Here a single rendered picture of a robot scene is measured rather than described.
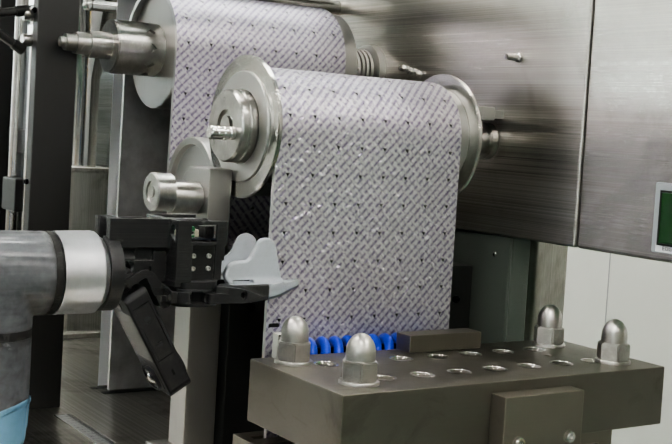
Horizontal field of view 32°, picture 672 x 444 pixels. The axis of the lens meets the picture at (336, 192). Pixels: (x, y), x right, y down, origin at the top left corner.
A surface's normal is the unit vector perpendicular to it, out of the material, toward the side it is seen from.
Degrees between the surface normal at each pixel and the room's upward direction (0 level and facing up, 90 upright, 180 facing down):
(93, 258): 61
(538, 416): 90
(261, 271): 90
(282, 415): 90
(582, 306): 90
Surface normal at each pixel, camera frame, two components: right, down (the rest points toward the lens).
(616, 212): -0.83, -0.02
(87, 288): 0.51, 0.33
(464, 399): 0.55, 0.07
